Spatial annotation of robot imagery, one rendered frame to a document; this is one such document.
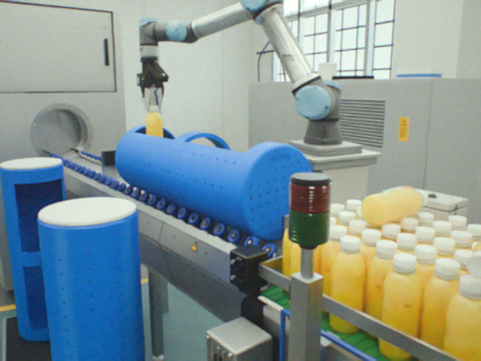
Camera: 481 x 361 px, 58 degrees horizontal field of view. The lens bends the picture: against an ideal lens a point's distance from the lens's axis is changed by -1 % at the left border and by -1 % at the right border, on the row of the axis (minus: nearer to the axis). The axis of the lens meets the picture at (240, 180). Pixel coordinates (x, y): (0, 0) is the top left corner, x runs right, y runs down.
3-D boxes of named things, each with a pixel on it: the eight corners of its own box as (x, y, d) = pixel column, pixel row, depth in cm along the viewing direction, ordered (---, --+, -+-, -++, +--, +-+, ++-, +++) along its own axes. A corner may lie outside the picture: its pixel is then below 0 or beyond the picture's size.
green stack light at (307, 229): (308, 229, 72) (308, 200, 71) (338, 240, 67) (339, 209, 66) (279, 238, 68) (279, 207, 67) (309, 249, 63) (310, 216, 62)
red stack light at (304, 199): (308, 200, 71) (309, 176, 70) (339, 208, 66) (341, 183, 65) (280, 206, 67) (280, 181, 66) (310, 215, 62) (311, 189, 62)
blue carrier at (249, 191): (177, 180, 205) (169, 119, 197) (316, 225, 137) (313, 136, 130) (119, 195, 189) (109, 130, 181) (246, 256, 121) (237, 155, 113)
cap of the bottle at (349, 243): (341, 250, 87) (341, 241, 86) (338, 243, 90) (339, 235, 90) (361, 251, 86) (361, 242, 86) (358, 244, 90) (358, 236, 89)
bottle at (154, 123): (145, 153, 180) (143, 109, 177) (148, 151, 187) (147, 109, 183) (162, 153, 180) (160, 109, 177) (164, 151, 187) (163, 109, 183)
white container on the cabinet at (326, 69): (328, 81, 372) (329, 63, 369) (341, 80, 358) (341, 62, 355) (313, 81, 365) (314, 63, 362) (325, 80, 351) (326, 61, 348)
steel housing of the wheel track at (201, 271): (91, 200, 304) (87, 152, 297) (333, 339, 136) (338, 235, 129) (48, 207, 286) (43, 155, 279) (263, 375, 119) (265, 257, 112)
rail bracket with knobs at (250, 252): (256, 278, 115) (256, 241, 113) (274, 289, 109) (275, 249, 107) (225, 289, 109) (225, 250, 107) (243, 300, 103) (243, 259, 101)
